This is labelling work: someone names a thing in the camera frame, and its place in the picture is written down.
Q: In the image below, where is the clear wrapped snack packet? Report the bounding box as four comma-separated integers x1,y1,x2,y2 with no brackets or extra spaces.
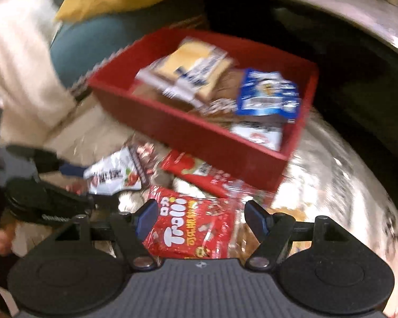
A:
226,179,306,259

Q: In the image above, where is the red snack packet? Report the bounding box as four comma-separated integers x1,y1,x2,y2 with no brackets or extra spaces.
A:
161,149,233,197

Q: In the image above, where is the red gummy packet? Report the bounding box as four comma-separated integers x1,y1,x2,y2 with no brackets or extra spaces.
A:
142,185,236,259

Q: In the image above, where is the red box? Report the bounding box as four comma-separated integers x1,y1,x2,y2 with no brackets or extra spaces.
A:
88,28,319,191

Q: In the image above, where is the yellow and white snack packet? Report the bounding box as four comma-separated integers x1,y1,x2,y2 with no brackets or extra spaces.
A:
136,38,234,107

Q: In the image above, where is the cream fleece blanket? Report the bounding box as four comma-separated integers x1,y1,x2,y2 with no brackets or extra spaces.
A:
0,0,87,166

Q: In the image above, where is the blue snack packet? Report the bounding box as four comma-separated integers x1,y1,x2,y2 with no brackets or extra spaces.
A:
235,68,301,120

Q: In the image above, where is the teal cloth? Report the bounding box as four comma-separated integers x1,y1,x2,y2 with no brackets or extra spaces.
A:
50,13,146,83

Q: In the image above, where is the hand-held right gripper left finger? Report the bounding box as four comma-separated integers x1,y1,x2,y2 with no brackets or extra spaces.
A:
55,199,160,269

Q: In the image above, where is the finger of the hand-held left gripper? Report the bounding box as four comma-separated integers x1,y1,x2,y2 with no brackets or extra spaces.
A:
5,144,87,177

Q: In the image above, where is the dark patterned snack packet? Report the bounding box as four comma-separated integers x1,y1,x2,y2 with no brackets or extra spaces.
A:
199,99,239,116
126,142,166,186

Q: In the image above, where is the white packet with strawberry print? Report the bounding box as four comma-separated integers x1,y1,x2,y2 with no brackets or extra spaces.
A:
83,147,143,196

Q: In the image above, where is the orange-brown snack packet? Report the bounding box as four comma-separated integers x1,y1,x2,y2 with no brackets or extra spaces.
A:
133,68,249,113

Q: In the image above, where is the person's left hand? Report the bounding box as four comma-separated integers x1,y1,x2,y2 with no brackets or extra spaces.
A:
0,228,14,255

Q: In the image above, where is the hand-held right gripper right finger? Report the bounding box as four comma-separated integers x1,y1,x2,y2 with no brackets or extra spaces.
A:
244,200,345,270

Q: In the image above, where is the white packet with red logo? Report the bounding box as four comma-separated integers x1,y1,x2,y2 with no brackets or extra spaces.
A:
229,121,284,153

